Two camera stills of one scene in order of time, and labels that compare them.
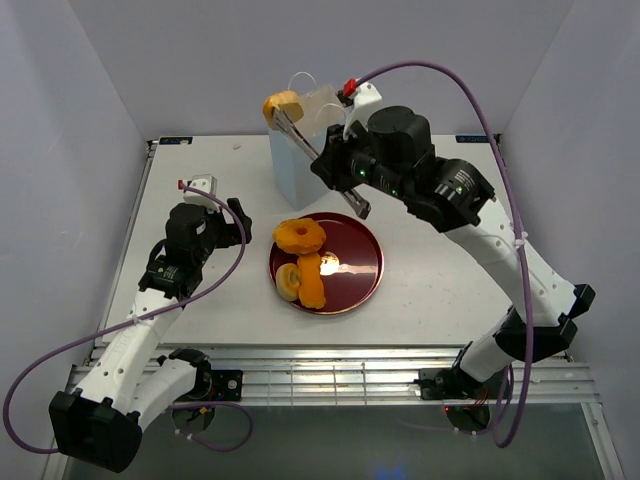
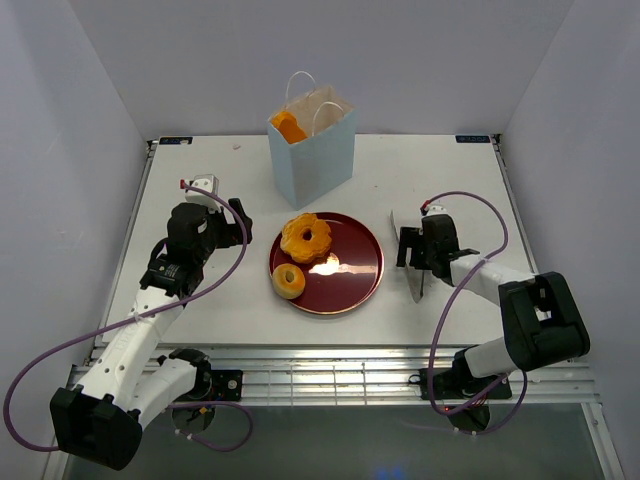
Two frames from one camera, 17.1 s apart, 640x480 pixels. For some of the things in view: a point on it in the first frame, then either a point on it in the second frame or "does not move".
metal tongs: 281,120 -> 417,295
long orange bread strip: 310,285 -> 286,122
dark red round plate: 352,264 does not move
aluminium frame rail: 376,375 does not move
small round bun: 287,281 does not move
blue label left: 175,140 does not move
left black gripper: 234,204 does not move
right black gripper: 330,165 -> 410,237
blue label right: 465,138 does not move
